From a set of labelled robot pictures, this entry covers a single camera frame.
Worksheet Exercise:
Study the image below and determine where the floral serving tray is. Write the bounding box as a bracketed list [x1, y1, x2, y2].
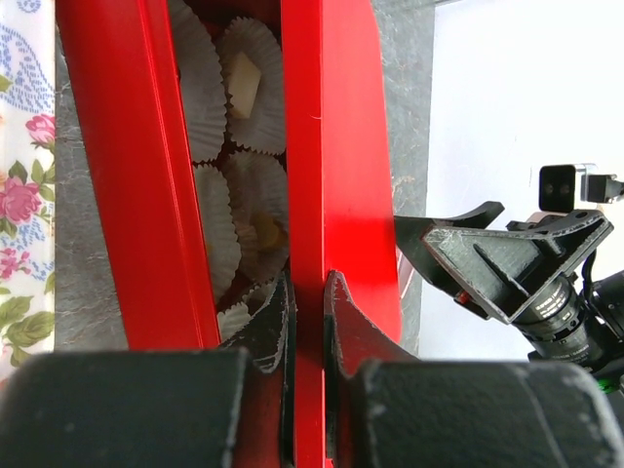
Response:
[1, 1, 56, 377]

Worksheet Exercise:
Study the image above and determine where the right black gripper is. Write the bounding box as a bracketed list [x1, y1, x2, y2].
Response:
[394, 202, 623, 388]

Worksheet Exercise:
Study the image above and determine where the white bar chocolate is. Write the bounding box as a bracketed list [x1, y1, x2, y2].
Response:
[227, 52, 262, 120]

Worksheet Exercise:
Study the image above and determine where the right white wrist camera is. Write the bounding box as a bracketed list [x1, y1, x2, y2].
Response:
[538, 164, 623, 214]

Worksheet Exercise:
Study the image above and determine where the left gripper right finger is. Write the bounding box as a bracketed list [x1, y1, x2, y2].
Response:
[324, 271, 623, 467]

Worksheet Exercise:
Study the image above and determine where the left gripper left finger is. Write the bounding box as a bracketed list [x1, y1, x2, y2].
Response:
[1, 275, 295, 467]

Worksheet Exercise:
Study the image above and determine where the cream oval chocolate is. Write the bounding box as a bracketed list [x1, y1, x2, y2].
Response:
[252, 212, 288, 252]

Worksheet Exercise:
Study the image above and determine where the red chocolate box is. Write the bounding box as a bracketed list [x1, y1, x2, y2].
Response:
[56, 0, 293, 350]

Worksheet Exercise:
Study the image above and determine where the red box lid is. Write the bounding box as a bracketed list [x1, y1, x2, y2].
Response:
[281, 1, 402, 467]

